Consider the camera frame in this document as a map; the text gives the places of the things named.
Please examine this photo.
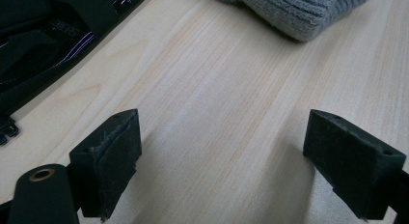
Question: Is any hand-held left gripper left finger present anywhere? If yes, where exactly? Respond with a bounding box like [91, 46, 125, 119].
[68, 108, 143, 222]

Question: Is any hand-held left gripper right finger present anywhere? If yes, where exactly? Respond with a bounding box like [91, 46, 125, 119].
[302, 109, 407, 221]

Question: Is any grey knitted glove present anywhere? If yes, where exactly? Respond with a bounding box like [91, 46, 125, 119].
[205, 0, 377, 42]

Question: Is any black glove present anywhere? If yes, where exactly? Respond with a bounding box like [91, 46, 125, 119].
[0, 0, 154, 147]

